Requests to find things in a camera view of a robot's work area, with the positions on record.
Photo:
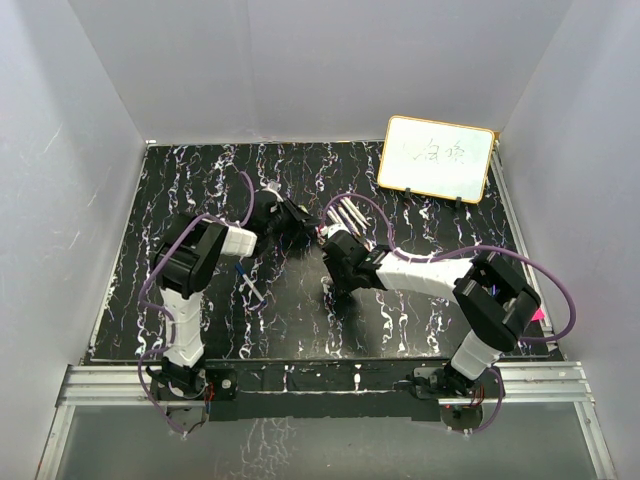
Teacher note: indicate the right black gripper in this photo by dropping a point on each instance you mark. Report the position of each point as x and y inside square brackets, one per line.
[344, 287]

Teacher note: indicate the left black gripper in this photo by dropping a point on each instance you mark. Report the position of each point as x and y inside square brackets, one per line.
[297, 217]

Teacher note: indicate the white pen peach cap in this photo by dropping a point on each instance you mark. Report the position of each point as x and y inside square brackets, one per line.
[358, 216]

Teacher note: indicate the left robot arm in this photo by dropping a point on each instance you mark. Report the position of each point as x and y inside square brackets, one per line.
[184, 264]

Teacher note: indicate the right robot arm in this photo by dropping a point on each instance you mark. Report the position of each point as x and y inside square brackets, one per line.
[495, 299]

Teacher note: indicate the black base bar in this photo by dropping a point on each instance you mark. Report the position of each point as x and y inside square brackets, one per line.
[347, 388]

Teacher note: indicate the yellow framed whiteboard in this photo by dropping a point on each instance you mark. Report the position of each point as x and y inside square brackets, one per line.
[436, 159]

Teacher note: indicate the pink clip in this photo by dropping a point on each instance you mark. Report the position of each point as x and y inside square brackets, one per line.
[538, 316]

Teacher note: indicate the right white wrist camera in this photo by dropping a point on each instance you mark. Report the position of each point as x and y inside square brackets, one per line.
[329, 231]

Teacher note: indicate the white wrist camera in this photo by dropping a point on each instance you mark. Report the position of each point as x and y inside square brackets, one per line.
[329, 231]
[273, 187]

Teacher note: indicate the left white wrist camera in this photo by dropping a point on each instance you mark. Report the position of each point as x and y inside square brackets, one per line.
[273, 187]

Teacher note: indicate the aluminium frame rail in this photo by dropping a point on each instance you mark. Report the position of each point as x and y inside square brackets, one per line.
[525, 382]

